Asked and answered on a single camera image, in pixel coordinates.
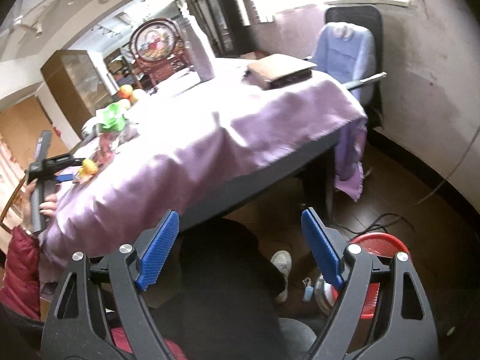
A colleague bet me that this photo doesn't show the red mesh trash basket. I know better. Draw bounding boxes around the red mesh trash basket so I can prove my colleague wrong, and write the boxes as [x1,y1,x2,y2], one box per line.
[328,236,413,323]

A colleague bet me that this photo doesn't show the green white plastic bag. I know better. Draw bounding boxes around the green white plastic bag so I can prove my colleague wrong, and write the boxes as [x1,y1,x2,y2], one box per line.
[95,102,127,133]

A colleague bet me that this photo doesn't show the purple tablecloth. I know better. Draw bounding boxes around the purple tablecloth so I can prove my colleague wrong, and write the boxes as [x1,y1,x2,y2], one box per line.
[39,58,366,283]

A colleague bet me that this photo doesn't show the white shoe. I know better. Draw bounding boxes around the white shoe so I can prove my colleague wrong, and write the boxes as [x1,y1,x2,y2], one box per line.
[270,250,292,304]

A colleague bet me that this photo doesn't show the tan notebook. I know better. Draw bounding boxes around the tan notebook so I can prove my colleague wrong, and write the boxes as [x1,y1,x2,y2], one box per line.
[245,54,317,90]

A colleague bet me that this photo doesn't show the yellow apple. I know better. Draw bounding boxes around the yellow apple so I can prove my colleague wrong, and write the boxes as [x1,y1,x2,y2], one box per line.
[129,88,149,104]

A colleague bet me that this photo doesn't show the brown glass cabinet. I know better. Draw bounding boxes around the brown glass cabinet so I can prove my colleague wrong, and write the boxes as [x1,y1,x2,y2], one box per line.
[41,49,115,135]

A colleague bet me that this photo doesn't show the black office chair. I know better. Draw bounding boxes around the black office chair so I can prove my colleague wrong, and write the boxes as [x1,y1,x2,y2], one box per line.
[307,4,385,128]

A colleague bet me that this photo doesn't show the blue chair cushion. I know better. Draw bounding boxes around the blue chair cushion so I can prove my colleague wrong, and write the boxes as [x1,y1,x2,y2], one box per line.
[310,22,377,84]

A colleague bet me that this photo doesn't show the steel water bottle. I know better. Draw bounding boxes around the steel water bottle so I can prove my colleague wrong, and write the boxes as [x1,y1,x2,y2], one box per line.
[182,16,216,82]

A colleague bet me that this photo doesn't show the dark table frame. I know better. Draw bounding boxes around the dark table frame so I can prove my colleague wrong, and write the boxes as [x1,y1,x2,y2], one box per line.
[180,129,340,232]

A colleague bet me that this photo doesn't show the red jacket forearm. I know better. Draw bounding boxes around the red jacket forearm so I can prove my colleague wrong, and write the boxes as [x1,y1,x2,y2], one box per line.
[1,226,41,321]

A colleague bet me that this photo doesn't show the person's left hand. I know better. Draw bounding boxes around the person's left hand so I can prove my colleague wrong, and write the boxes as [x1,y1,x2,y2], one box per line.
[21,179,58,237]

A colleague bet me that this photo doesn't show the orange fruit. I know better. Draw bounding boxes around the orange fruit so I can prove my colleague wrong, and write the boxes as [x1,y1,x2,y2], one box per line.
[117,85,134,98]

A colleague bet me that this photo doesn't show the round embroidered table screen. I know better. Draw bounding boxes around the round embroidered table screen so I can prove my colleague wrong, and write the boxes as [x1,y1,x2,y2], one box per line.
[129,18,191,89]

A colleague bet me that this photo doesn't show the black cable on floor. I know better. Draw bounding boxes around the black cable on floor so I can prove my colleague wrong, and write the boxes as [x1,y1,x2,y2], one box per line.
[329,212,416,235]

